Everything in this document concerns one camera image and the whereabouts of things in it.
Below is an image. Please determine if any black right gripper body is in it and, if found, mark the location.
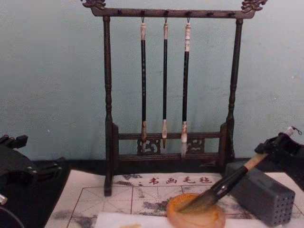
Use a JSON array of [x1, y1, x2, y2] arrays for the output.
[[276, 132, 304, 168]]

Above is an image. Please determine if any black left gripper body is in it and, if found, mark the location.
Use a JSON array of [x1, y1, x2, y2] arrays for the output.
[[0, 143, 40, 193]]

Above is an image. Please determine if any large brush with bamboo handle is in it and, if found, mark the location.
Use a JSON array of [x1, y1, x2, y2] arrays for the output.
[[177, 152, 268, 213]]

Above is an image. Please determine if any grey block with holes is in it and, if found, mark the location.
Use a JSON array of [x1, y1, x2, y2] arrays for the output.
[[225, 162, 296, 227]]

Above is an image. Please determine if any white felt mat with grid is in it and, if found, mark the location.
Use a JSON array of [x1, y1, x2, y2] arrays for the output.
[[44, 169, 304, 228]]

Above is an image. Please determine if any white paper sheet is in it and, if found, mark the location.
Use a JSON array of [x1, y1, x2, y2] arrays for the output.
[[95, 212, 252, 228]]

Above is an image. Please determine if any round orange dish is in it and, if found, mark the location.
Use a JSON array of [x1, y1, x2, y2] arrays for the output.
[[166, 193, 227, 228]]

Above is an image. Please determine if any dark wooden brush rack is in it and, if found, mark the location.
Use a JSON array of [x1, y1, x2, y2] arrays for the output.
[[80, 0, 267, 197]]

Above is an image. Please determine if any black brush with white tuft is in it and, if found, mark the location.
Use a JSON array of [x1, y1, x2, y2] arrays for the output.
[[180, 17, 193, 159]]

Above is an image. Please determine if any thin black brush, brown tip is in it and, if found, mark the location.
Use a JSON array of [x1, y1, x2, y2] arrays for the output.
[[161, 17, 170, 150]]

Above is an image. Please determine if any black brush with mottled tuft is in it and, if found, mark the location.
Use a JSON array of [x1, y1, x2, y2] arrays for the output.
[[139, 17, 148, 153]]

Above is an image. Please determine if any thin dark cable, silver plug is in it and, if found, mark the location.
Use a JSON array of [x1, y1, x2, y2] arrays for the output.
[[285, 126, 302, 137]]

